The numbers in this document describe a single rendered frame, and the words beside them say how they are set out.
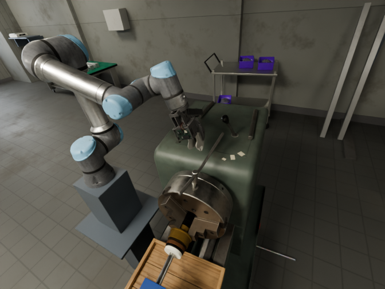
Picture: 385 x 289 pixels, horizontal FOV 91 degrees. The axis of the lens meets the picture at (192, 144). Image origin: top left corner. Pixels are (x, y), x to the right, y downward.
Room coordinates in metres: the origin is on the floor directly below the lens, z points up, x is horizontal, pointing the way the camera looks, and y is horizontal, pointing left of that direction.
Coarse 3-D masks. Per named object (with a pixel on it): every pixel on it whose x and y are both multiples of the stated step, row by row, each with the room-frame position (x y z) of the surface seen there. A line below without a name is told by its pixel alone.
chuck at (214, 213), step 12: (180, 180) 0.53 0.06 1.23; (168, 192) 0.49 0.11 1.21; (192, 192) 0.46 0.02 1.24; (204, 192) 0.46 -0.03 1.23; (216, 192) 0.47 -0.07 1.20; (180, 204) 0.47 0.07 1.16; (192, 204) 0.44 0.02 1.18; (204, 204) 0.42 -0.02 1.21; (216, 204) 0.43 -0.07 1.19; (228, 204) 0.45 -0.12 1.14; (204, 216) 0.42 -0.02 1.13; (216, 216) 0.40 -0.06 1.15; (228, 216) 0.42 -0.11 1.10
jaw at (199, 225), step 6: (192, 222) 0.41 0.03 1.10; (198, 222) 0.41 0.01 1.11; (204, 222) 0.40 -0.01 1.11; (210, 222) 0.40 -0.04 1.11; (216, 222) 0.39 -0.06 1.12; (192, 228) 0.39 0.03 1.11; (198, 228) 0.38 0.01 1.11; (204, 228) 0.38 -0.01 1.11; (210, 228) 0.37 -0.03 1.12; (216, 228) 0.37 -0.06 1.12; (192, 234) 0.36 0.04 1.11; (198, 234) 0.37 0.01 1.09; (204, 234) 0.36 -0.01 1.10; (210, 234) 0.37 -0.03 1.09; (216, 234) 0.36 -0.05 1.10
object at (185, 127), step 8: (176, 112) 0.58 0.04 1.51; (184, 112) 0.62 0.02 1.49; (176, 120) 0.58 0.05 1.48; (184, 120) 0.59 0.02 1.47; (192, 120) 0.60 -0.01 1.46; (176, 128) 0.58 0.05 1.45; (184, 128) 0.57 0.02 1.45; (192, 128) 0.59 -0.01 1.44; (176, 136) 0.59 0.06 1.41; (184, 136) 0.57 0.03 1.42; (192, 136) 0.56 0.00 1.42
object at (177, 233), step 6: (174, 228) 0.39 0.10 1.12; (180, 228) 0.39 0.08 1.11; (186, 228) 0.39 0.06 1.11; (174, 234) 0.36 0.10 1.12; (180, 234) 0.36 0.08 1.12; (186, 234) 0.36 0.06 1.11; (168, 240) 0.35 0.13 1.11; (174, 240) 0.34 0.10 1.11; (180, 240) 0.34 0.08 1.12; (186, 240) 0.35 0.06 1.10; (174, 246) 0.32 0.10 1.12; (180, 246) 0.32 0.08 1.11; (186, 246) 0.33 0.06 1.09
